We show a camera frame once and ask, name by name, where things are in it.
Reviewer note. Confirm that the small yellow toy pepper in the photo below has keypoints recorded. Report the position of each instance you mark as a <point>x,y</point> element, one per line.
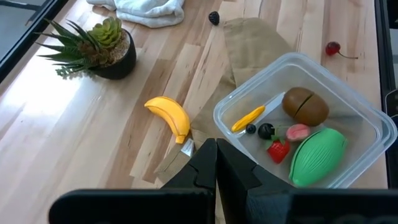
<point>248,119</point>

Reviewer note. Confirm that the pink toy fruit piece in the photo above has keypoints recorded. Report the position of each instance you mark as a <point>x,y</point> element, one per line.
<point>298,132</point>

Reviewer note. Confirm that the tan cloth napkin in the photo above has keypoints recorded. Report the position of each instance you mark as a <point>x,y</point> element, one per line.
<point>252,46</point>

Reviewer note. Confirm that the green husked toy corn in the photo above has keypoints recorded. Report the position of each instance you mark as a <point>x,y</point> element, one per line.
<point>317,157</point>

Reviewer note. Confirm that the spiky succulent in black pot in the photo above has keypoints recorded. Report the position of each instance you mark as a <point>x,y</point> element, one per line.
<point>102,49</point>

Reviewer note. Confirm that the red toy cherry with stem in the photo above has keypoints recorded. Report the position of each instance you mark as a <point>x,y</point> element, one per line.
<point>332,48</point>

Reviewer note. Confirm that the small dark toy blueberry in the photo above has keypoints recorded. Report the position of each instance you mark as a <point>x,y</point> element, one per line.
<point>251,128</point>

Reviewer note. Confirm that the red toy strawberry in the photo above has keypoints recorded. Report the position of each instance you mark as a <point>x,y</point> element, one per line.
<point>277,151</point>

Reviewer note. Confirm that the yellow toy banana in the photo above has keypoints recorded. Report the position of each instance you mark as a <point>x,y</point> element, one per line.
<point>171,116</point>

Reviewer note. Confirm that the brown toy kiwi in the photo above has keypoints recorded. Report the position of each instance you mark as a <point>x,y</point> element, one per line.
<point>305,106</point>

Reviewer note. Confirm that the black toy olive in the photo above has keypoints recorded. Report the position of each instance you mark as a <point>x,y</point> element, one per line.
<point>266,131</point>

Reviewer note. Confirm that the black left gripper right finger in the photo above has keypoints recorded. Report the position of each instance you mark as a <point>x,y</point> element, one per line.
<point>245,193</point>

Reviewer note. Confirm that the clear plastic tupperware container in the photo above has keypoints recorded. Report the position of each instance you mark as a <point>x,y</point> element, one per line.
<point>351,93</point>

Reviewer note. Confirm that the dark toy blackberry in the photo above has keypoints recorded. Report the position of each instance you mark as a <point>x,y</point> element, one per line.
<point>214,17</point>

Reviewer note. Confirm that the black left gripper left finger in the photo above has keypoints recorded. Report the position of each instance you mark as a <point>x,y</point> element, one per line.
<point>202,171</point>

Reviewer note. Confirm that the white checked towel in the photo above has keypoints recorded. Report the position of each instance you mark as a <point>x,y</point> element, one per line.
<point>146,11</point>

